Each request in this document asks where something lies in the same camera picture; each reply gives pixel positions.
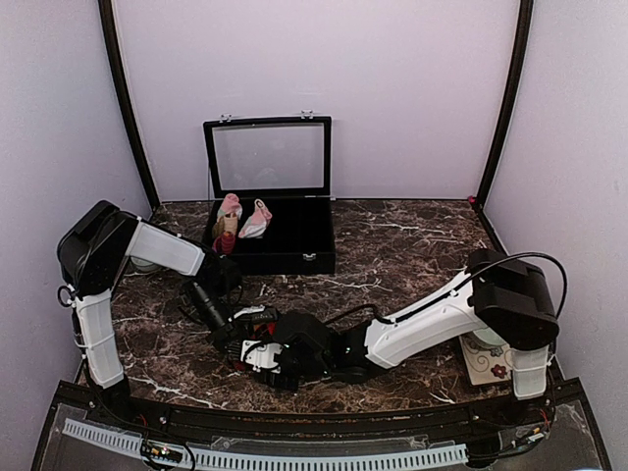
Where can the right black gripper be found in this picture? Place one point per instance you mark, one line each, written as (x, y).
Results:
(289, 385)

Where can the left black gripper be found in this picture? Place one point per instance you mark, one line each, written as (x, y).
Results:
(220, 337)

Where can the black argyle sock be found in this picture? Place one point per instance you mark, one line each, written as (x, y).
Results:
(263, 332)

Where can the pink patterned sock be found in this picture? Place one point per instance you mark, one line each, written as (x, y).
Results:
(257, 224)

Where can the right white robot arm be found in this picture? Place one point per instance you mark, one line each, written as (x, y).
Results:
(505, 294)

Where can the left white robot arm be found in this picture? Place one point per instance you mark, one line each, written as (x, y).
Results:
(94, 254)

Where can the rolled pink sock in box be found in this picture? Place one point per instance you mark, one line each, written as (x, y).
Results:
(225, 229)

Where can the pale green bowl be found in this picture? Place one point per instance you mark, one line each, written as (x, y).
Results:
(488, 339)
(142, 266)

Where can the black display box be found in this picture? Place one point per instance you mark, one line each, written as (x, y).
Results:
(282, 164)

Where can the small circuit board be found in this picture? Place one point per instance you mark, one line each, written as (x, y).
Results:
(160, 453)

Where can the floral patterned mat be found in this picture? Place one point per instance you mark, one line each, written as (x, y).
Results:
(486, 366)

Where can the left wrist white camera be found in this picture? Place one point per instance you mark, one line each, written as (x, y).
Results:
(256, 314)

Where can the wrist white camera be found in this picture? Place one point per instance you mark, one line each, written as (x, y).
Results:
(261, 356)
(256, 314)

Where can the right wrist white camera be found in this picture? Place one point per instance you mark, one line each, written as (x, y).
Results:
(261, 356)

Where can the black front rail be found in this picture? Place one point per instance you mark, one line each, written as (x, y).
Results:
(439, 407)

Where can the white slotted cable duct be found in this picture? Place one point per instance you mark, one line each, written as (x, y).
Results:
(241, 454)

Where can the left black frame post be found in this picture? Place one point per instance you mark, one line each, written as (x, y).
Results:
(118, 74)

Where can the black frame post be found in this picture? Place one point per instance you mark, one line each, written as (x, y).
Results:
(515, 70)
(118, 74)

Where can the right black frame post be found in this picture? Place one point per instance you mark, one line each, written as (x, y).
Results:
(515, 70)

